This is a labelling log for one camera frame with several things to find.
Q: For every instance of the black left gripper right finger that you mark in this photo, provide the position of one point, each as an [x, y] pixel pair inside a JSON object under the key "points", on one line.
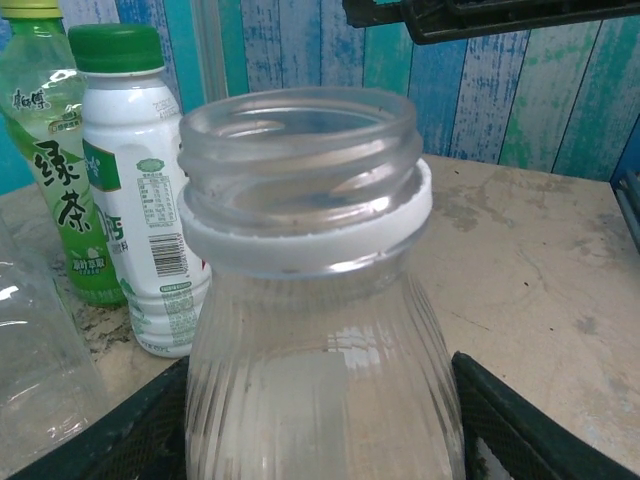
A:
{"points": [[510, 440]]}

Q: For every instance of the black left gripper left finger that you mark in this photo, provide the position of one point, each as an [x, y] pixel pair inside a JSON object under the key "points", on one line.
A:
{"points": [[135, 440]]}

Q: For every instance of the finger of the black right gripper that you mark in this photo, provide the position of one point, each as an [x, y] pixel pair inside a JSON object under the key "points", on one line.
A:
{"points": [[390, 11], [475, 29]]}

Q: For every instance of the small clear water bottle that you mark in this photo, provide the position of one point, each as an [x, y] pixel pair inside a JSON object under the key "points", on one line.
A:
{"points": [[35, 360]]}

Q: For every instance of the clear ribbed wide-mouth bottle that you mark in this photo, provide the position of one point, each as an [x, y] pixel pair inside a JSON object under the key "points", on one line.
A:
{"points": [[320, 360]]}

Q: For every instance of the dark green bottle cap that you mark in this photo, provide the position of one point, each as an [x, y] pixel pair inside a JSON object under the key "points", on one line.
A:
{"points": [[117, 47]]}

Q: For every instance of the white milk drink bottle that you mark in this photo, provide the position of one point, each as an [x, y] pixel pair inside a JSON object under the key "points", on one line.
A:
{"points": [[135, 150]]}

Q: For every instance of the green tea plastic bottle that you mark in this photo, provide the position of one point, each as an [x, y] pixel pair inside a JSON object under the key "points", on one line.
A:
{"points": [[45, 150]]}

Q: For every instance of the yellow-green bottle cap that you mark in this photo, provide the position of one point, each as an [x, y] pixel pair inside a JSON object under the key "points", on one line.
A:
{"points": [[30, 7]]}

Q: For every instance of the aluminium corner post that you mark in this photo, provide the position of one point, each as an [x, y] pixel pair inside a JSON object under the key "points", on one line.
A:
{"points": [[210, 50]]}

